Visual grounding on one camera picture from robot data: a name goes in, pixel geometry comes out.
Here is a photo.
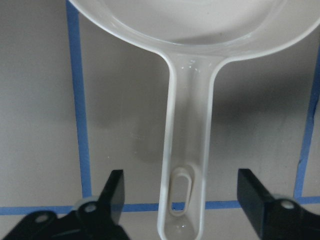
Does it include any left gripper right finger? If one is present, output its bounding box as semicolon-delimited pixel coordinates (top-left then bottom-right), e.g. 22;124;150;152
237;168;320;240

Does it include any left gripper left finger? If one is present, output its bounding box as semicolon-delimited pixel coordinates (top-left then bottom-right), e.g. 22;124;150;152
4;169;129;240

